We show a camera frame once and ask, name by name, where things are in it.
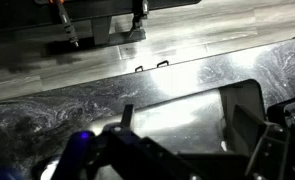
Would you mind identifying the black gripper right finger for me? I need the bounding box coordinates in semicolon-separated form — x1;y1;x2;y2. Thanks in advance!
232;105;290;180

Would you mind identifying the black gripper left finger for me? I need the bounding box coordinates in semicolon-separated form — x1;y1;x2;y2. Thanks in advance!
104;104;201;180

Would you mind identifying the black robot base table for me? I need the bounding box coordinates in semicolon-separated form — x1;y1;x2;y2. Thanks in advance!
0;0;201;33

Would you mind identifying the stainless steel sink basin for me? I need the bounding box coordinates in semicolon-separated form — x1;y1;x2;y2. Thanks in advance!
86;79;266;180

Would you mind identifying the cabinet door handle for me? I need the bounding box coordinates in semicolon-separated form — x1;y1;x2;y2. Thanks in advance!
156;60;169;68
135;66;144;72

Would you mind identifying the orange handled bar clamp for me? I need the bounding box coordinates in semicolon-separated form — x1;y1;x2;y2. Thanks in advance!
34;0;79;47

